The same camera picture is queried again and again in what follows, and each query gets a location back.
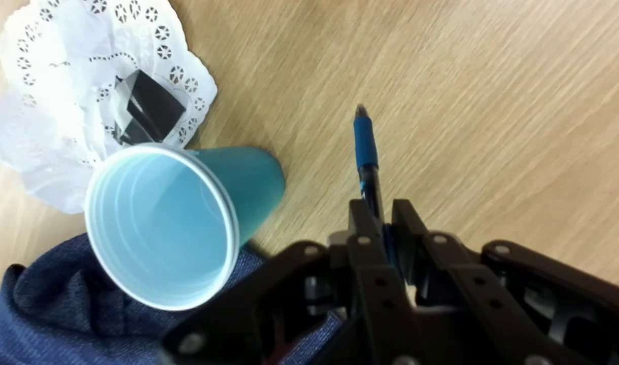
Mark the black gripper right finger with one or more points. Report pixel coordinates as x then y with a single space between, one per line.
471 291

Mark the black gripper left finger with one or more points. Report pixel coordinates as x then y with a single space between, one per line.
370 284

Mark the blue pen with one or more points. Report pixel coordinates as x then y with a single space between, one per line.
367 144

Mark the blue plastic cup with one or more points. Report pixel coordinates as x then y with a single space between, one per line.
167 229

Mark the black binder clip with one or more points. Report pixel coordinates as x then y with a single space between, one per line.
158 107

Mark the dark blue cloth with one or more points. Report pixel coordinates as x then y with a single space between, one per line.
58 316

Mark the white paper doily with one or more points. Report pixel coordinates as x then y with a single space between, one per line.
66 73

